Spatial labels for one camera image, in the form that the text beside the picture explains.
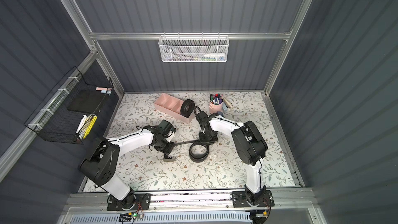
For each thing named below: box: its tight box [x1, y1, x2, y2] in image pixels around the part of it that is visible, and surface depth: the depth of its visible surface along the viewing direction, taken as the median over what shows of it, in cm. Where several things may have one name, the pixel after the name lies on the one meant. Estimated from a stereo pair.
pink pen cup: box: [208, 98, 224, 116], surface depth 103 cm
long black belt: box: [180, 99, 195, 118], surface depth 98 cm
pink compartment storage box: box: [153, 92, 195, 124], surface depth 108 cm
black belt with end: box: [174, 139, 210, 163], surface depth 88 cm
